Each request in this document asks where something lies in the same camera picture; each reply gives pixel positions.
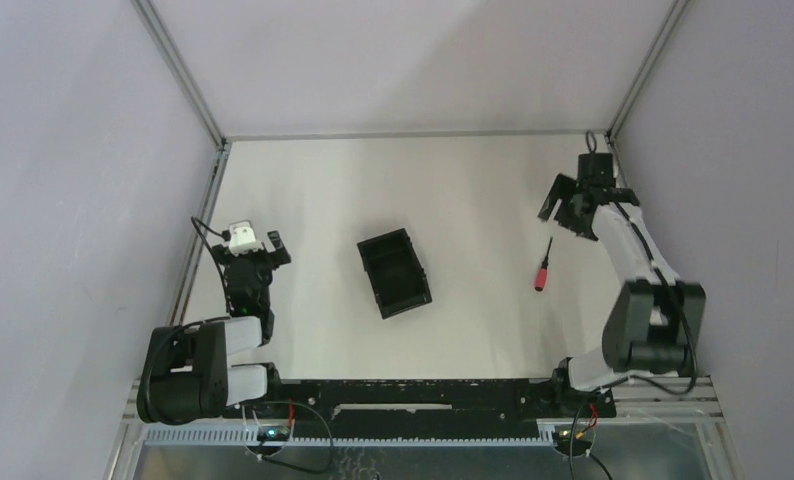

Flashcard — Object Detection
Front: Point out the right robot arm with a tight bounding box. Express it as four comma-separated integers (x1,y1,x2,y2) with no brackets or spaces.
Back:
538,174,706,416

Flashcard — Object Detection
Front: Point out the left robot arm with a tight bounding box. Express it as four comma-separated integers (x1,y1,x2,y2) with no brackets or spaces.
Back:
136,228,291,425

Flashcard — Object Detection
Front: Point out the black plastic bin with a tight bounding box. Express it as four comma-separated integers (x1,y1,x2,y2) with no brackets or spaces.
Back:
357,228,432,319

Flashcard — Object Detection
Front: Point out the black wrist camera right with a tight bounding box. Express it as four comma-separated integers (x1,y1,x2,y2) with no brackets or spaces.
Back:
576,152,617,188

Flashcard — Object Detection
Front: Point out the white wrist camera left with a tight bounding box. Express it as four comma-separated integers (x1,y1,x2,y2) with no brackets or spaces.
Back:
228,220,265,256

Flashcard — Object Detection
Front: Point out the red-handled screwdriver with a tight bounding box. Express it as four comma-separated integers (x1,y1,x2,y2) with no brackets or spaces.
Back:
533,238,553,292

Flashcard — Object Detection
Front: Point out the aluminium frame rail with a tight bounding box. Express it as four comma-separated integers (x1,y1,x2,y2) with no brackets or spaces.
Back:
165,141,231,326

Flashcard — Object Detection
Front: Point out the left black cable loop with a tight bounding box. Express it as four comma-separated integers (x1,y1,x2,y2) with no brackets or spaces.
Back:
241,399,336,476

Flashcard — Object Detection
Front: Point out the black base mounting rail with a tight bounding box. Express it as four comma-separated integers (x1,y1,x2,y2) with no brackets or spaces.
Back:
241,378,617,442

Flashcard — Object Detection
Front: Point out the right black cable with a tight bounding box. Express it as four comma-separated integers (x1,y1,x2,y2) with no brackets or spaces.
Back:
565,396,616,480

